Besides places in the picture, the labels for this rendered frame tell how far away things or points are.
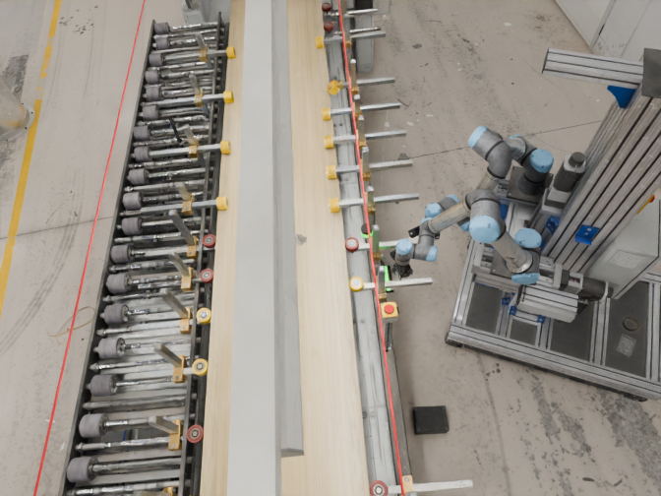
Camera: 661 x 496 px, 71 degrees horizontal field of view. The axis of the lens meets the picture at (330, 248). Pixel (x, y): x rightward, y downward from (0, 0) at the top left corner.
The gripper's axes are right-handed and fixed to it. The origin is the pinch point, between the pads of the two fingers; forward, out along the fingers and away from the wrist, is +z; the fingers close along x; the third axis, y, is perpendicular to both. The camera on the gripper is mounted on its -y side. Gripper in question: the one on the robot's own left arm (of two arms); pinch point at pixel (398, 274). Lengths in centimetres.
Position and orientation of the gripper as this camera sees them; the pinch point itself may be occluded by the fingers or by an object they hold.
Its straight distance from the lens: 255.0
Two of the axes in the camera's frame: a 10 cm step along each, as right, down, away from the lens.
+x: 9.1, -3.9, 1.4
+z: 0.8, 5.0, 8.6
